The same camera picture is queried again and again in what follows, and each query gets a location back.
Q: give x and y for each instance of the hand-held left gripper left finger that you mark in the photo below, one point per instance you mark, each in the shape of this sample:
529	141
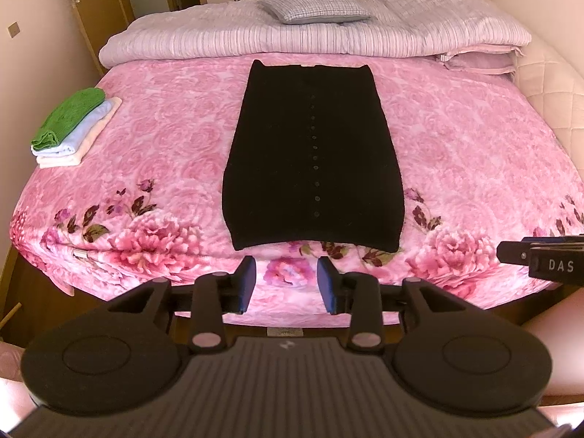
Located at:
247	283

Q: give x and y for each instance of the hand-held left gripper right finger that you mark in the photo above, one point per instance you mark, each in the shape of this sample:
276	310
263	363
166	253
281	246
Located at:
325	285

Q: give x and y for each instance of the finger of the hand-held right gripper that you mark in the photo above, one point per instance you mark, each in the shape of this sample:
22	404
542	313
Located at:
513	252

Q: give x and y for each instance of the black buttoned cardigan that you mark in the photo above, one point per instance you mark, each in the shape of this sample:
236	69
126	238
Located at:
283	159

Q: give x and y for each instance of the pink floral blanket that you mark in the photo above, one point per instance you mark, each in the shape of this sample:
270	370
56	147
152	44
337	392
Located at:
159	146

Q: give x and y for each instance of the cream quilted bed side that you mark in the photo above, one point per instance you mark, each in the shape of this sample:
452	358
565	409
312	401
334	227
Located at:
556	82

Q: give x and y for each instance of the pink pillow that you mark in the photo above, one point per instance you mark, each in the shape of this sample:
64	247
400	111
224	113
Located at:
479	60

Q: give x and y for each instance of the cream folded towel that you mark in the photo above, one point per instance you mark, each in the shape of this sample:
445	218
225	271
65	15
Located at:
64	160

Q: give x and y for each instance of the blue folded towel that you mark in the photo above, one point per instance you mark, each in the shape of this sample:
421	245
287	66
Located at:
91	122

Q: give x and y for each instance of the green folded towel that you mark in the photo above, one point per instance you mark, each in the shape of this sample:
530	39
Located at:
68	116

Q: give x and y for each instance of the striped lilac quilt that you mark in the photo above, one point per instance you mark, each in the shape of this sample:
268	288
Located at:
228	36

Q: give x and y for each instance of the grey checked pillow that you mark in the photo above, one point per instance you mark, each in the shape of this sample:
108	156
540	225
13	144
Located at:
310	7

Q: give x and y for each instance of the brown wooden door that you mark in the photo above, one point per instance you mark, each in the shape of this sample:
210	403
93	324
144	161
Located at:
96	18

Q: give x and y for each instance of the dark wooden bed frame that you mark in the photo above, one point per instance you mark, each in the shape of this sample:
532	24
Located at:
41	292

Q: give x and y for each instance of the square wall switch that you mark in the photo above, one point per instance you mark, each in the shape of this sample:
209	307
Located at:
14	30

